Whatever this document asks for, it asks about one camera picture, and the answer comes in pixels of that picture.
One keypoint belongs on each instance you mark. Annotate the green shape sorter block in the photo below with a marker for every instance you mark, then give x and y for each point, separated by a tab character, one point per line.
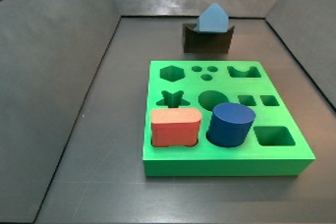
275	149

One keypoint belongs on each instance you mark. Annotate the black curved fixture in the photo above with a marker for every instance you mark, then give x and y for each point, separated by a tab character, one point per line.
206	42

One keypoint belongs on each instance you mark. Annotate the blue three prong object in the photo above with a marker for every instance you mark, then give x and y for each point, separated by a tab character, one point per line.
213	20

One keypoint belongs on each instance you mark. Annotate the red rounded block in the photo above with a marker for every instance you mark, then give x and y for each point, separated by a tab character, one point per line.
175	126

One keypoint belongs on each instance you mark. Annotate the dark blue cylinder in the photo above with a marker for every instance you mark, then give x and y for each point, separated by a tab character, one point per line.
230	124

